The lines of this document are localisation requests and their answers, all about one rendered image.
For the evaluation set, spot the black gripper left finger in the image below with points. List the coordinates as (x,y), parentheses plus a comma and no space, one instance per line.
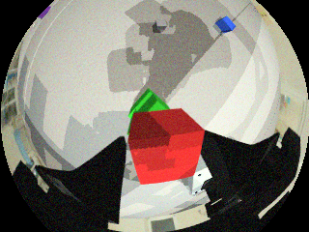
(96,184)

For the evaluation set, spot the red block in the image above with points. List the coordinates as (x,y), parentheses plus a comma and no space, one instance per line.
(165,145)

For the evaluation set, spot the small purple block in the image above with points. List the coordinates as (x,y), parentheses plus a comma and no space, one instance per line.
(44,13)

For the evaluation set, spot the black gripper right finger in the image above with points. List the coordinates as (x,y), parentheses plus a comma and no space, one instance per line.
(232,163)

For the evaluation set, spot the blue block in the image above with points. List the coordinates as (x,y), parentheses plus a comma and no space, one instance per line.
(226,24)

